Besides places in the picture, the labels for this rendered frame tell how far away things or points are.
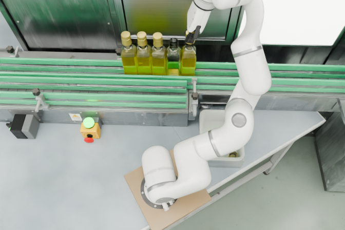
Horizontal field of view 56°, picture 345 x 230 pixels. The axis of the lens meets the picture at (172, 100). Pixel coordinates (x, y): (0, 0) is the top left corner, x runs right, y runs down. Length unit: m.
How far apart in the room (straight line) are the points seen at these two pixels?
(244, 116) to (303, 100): 0.61
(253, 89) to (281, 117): 0.61
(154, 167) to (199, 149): 0.15
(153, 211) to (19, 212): 0.51
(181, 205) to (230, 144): 0.43
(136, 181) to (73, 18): 0.71
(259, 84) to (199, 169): 0.29
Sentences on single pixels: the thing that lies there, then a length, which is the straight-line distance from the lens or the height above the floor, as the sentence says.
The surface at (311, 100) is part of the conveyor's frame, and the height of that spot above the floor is 0.85.
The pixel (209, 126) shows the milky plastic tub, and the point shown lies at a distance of 1.41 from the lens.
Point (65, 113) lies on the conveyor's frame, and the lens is 1.42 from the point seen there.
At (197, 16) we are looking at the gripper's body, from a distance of 1.05.
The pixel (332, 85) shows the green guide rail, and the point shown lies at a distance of 1.47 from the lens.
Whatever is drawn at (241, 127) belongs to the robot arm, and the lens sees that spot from 0.91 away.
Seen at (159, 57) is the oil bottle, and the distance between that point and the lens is 1.22.
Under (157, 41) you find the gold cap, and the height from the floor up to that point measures 1.15.
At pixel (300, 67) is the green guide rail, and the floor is 0.96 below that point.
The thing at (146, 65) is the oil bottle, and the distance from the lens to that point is 1.27.
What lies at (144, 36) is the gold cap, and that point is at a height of 1.16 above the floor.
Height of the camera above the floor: 2.02
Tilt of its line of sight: 58 degrees down
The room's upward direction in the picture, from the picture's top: straight up
